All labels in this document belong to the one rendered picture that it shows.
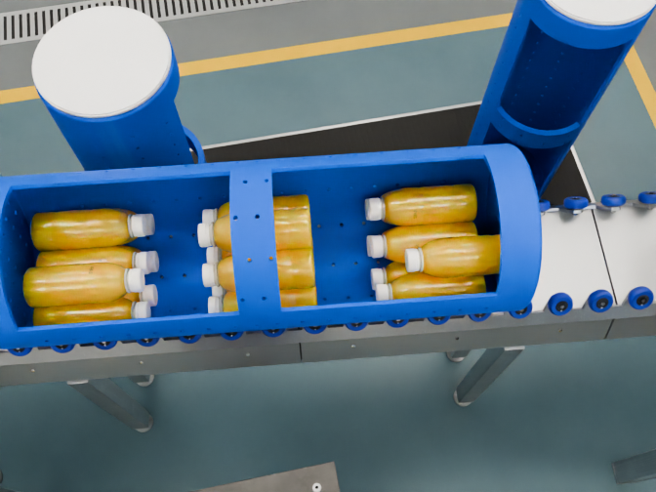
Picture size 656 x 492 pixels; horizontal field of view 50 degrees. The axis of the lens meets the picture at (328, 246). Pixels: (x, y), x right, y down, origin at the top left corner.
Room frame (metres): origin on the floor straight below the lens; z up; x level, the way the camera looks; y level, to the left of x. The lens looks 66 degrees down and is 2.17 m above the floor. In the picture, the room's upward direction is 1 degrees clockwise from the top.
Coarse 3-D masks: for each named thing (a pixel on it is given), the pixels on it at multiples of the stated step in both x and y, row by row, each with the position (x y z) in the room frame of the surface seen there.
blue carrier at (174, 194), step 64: (0, 192) 0.50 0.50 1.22; (64, 192) 0.58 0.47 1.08; (128, 192) 0.59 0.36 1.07; (192, 192) 0.60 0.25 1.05; (256, 192) 0.51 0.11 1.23; (320, 192) 0.61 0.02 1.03; (384, 192) 0.62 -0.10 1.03; (512, 192) 0.51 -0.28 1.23; (0, 256) 0.40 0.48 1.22; (192, 256) 0.51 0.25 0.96; (256, 256) 0.41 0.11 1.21; (320, 256) 0.52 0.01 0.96; (512, 256) 0.42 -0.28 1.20; (0, 320) 0.32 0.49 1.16; (128, 320) 0.33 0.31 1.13; (192, 320) 0.33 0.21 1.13; (256, 320) 0.34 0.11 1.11; (320, 320) 0.35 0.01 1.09; (384, 320) 0.36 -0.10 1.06
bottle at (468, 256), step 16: (432, 240) 0.48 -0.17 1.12; (448, 240) 0.48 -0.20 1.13; (464, 240) 0.48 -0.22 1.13; (480, 240) 0.48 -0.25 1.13; (496, 240) 0.48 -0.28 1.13; (432, 256) 0.45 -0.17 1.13; (448, 256) 0.45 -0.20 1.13; (464, 256) 0.45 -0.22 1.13; (480, 256) 0.45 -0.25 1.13; (496, 256) 0.45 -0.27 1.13; (432, 272) 0.43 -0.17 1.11; (448, 272) 0.43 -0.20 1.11; (464, 272) 0.43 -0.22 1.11; (480, 272) 0.43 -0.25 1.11; (496, 272) 0.44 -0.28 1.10
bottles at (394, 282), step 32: (448, 224) 0.53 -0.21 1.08; (64, 256) 0.46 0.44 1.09; (96, 256) 0.46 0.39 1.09; (128, 256) 0.46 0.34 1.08; (224, 256) 0.47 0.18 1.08; (384, 256) 0.48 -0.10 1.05; (384, 288) 0.42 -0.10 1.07; (416, 288) 0.41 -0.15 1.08; (448, 288) 0.41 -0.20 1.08; (480, 288) 0.41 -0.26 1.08; (32, 320) 0.35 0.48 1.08; (64, 320) 0.35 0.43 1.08; (96, 320) 0.35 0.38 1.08
